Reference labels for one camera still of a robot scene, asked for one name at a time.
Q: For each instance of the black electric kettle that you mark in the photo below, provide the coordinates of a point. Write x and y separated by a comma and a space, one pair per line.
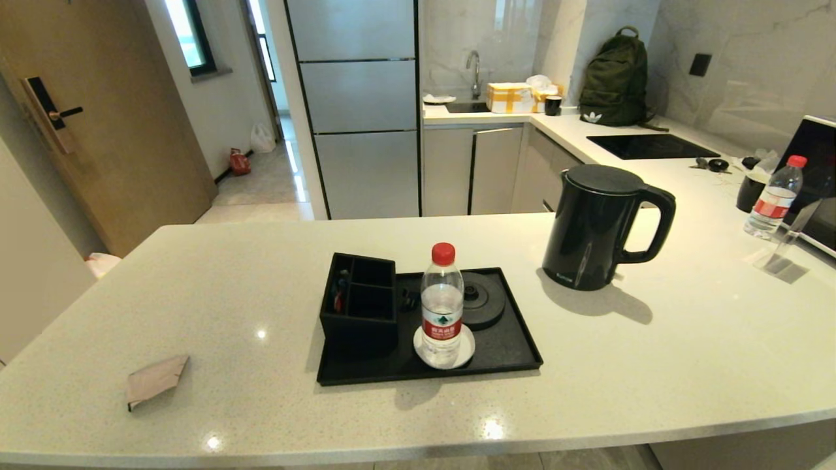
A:
588, 232

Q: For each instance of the pink tea bag packet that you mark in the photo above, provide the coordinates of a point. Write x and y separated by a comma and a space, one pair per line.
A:
157, 378

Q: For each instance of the clear water bottle red cap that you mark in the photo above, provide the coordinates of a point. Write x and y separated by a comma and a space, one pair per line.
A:
774, 202
442, 307

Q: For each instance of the round black kettle base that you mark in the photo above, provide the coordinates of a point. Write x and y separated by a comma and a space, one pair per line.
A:
486, 305

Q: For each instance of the tall black cup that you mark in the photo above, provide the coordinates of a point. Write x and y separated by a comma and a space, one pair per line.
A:
750, 192

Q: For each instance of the dark green sachet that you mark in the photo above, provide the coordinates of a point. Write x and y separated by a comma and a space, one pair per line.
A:
343, 285

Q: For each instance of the red sachet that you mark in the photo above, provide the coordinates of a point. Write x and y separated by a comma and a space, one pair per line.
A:
339, 303

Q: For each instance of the grey kitchen base cabinet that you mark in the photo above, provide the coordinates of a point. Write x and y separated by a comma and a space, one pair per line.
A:
496, 163

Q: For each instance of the black compartment organizer box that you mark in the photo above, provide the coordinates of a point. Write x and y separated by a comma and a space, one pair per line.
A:
356, 333

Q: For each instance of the white round saucer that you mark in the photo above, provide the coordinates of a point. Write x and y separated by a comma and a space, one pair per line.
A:
466, 350

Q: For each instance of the dark kitchen sink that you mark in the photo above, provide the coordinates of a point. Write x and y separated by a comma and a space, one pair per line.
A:
467, 106

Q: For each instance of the white dish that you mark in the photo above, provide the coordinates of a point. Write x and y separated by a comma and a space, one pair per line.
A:
437, 98

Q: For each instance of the black rectangular serving tray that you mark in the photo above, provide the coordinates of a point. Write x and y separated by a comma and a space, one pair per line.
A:
503, 352

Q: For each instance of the silver refrigerator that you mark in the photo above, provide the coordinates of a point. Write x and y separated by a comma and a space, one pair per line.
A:
359, 98

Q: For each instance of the white box with yellow tape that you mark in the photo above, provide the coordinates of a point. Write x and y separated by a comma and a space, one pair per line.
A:
509, 98

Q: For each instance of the chrome sink faucet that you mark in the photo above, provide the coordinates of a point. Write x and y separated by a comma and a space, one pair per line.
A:
477, 79

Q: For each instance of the white plastic bag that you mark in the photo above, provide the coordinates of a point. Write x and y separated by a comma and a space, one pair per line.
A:
262, 139

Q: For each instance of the small black mug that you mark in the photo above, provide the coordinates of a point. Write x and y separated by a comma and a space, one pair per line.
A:
553, 106

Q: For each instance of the red bag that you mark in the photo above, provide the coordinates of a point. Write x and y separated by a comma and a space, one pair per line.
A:
239, 163

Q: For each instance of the white crumpled tissue bag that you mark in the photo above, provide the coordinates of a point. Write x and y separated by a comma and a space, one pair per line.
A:
539, 81

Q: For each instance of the dark green backpack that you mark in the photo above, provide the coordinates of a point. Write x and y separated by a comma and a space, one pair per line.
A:
614, 78

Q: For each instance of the black induction cooktop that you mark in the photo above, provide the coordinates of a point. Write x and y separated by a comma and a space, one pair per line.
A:
653, 146

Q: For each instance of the brown wooden door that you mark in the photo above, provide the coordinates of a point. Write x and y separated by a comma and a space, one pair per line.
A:
130, 163

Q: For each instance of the dark framed window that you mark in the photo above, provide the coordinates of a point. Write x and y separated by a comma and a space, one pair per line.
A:
189, 32

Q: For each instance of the black key bundle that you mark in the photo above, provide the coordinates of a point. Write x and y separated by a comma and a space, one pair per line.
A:
718, 165

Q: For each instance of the crumpled clear plastic wrap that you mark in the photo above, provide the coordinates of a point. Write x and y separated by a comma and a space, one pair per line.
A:
769, 162

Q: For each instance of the clear acrylic sign stand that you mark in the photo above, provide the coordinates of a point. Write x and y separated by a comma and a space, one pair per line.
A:
780, 261

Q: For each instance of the black glass door microwave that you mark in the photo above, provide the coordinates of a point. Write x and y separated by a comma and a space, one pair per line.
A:
816, 150

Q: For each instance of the black wall socket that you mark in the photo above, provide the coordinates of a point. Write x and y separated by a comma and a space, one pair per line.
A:
700, 64

